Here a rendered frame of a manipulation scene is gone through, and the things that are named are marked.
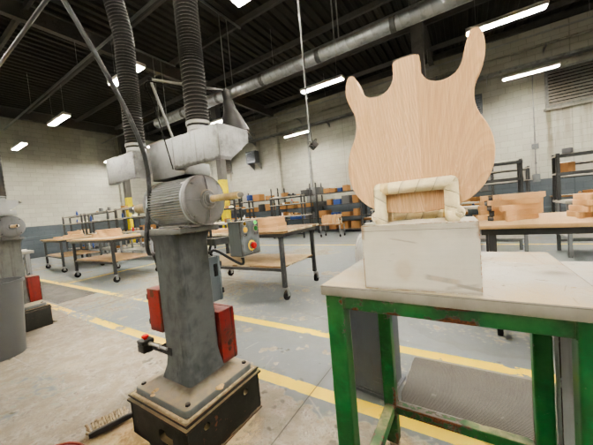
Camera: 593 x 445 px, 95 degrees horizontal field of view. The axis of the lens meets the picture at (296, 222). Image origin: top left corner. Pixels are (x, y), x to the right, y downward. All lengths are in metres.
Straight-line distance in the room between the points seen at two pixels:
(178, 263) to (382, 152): 1.12
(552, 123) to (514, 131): 0.95
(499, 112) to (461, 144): 11.48
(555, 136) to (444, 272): 11.60
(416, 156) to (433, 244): 0.23
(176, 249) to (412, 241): 1.13
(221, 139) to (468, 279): 0.94
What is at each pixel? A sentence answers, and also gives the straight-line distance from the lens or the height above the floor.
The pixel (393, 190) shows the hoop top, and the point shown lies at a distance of 0.75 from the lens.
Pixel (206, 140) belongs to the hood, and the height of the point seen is 1.47.
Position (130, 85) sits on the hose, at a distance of 1.88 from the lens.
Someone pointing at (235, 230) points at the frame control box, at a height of 1.07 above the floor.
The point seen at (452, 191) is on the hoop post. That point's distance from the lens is 0.74.
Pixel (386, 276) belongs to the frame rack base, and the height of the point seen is 0.96.
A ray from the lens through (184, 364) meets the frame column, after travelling 1.70.
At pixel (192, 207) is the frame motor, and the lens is 1.37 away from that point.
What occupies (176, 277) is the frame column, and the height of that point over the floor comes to 0.87.
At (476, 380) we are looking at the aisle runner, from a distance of 2.25.
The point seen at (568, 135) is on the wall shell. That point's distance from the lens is 12.33.
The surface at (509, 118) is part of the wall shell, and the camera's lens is 12.23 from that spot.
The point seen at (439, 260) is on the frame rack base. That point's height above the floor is 1.01.
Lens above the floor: 1.17
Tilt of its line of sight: 3 degrees down
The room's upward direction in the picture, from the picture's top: 5 degrees counter-clockwise
